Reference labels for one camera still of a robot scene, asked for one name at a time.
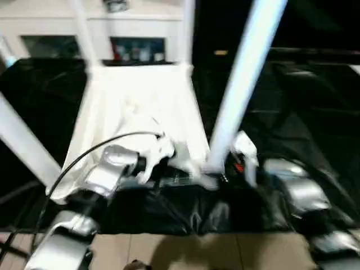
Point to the black left robot foot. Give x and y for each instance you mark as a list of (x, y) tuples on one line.
[(135, 265)]

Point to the small red bottle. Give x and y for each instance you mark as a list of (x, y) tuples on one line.
[(118, 53)]

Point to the glossy black mat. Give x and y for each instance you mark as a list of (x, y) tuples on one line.
[(304, 124)]

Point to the white cabinet with glass doors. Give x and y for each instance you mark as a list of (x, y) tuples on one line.
[(45, 25)]

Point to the white plastic table top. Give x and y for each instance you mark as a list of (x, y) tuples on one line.
[(140, 101)]

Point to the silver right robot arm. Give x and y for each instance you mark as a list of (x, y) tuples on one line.
[(304, 191)]

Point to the blue object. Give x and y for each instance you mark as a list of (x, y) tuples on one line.
[(5, 53)]

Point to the grey metal clutter object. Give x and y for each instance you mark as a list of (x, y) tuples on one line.
[(116, 4)]

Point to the small tan label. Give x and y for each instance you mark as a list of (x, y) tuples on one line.
[(220, 53)]

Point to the long black bar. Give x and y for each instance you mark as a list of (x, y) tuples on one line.
[(315, 53)]

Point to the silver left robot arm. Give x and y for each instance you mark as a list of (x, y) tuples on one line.
[(107, 169)]

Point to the white plastic table leg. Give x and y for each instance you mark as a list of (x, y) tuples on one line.
[(188, 31), (244, 73), (83, 31), (25, 143)]

